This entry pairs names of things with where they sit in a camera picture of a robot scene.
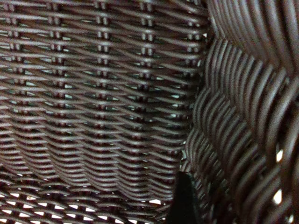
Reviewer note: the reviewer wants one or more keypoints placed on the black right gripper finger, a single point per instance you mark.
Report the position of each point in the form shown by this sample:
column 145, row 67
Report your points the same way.
column 184, row 203

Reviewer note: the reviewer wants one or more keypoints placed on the dark brown wicker basket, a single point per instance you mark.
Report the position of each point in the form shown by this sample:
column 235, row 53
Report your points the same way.
column 93, row 93

